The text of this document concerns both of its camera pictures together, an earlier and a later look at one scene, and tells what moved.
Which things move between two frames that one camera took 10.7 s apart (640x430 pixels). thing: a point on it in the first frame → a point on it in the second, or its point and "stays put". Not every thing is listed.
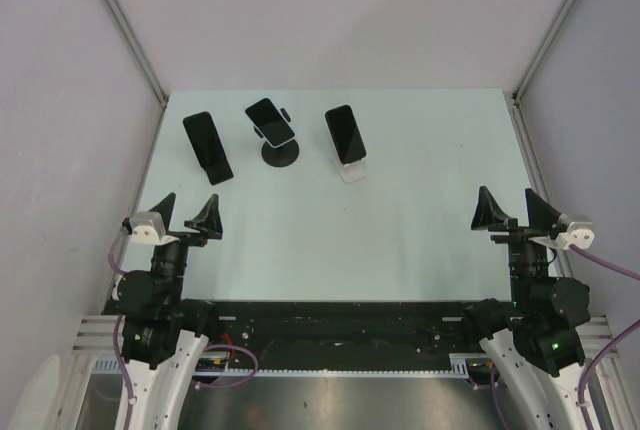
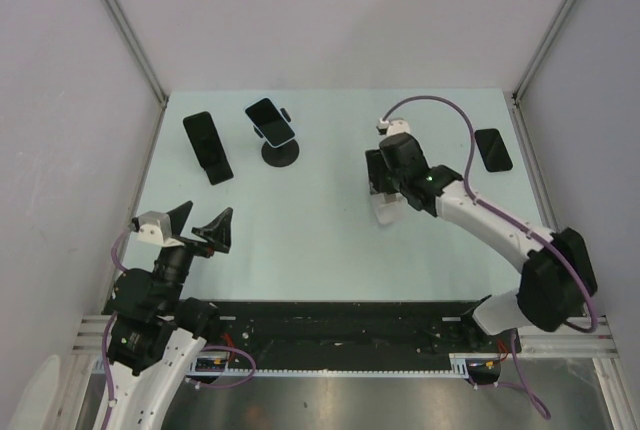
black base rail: x=343 y=334 stays put
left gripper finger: x=166 y=208 → x=178 y=217
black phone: x=206 y=139 stays put
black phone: x=346 y=133 → x=493 y=150
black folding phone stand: x=218 y=172 stays put
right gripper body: x=516 y=235 → x=378 y=166
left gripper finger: x=209 y=219 → x=217 y=231
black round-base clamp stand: x=281 y=155 stays put
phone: x=269 y=122 stays put
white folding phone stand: x=354 y=171 → x=389 y=207
